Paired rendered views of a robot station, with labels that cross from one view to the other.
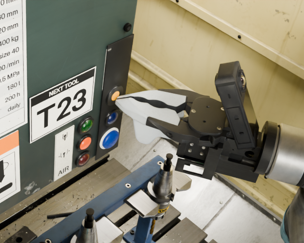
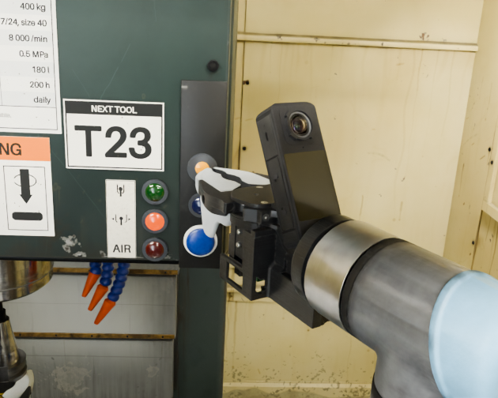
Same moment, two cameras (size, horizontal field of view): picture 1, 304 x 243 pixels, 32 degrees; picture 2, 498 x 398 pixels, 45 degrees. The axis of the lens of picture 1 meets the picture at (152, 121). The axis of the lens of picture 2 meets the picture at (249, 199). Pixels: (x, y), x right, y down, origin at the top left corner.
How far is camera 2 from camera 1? 0.56 m
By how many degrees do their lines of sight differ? 49
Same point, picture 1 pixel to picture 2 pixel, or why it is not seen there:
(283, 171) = (316, 283)
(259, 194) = not seen: outside the picture
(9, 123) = (36, 120)
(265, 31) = not seen: outside the picture
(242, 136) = (285, 215)
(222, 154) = (277, 261)
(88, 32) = (148, 45)
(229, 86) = (265, 117)
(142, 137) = (205, 223)
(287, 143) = (337, 234)
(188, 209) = not seen: outside the picture
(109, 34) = (183, 64)
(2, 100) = (26, 82)
